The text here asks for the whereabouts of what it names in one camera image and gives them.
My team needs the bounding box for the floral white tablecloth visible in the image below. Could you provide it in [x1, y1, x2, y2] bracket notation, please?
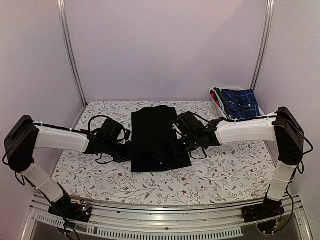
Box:
[49, 100, 283, 206]

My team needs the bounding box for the blue plaid shirt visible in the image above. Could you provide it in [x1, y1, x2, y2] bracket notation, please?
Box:
[221, 89, 261, 119]

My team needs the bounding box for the light blue folded shirt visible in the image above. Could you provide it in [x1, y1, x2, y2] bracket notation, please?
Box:
[211, 88, 224, 111]

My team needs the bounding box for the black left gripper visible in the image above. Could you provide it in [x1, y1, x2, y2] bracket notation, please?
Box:
[103, 139, 139, 164]

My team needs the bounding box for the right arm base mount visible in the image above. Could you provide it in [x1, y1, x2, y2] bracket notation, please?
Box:
[241, 197, 285, 235]

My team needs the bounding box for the right aluminium corner post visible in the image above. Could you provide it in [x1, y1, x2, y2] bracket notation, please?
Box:
[250, 0, 275, 92]

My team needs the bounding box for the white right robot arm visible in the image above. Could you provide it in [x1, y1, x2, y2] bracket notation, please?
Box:
[172, 107, 311, 218]

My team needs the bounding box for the black long sleeve shirt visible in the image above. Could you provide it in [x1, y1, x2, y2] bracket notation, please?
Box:
[130, 105, 192, 173]

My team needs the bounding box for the aluminium corner post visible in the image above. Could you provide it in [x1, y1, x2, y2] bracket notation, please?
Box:
[250, 0, 275, 92]
[56, 0, 88, 107]

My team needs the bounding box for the red black plaid shirt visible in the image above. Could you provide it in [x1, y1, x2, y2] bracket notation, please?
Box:
[210, 90, 220, 107]

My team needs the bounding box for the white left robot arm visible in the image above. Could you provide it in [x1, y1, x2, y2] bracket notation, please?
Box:
[2, 115, 131, 217]

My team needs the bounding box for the dark grey folded shirt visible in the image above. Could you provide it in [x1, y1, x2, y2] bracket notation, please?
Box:
[217, 88, 231, 119]

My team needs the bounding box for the white plastic laundry basket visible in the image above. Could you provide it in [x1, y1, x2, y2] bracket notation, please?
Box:
[209, 87, 231, 119]

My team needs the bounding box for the aluminium front rail frame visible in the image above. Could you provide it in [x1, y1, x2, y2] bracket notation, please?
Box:
[22, 193, 314, 240]

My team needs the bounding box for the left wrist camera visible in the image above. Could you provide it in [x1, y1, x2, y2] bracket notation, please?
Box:
[96, 118, 131, 143]

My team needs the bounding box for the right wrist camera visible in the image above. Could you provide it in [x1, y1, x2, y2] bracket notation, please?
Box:
[173, 111, 205, 136]

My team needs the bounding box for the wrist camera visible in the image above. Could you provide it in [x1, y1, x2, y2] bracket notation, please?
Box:
[96, 118, 131, 143]
[173, 111, 205, 136]

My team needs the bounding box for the left aluminium corner post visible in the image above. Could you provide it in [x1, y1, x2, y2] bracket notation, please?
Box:
[56, 0, 88, 107]

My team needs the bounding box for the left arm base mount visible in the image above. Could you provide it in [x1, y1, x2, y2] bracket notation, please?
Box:
[48, 195, 92, 223]

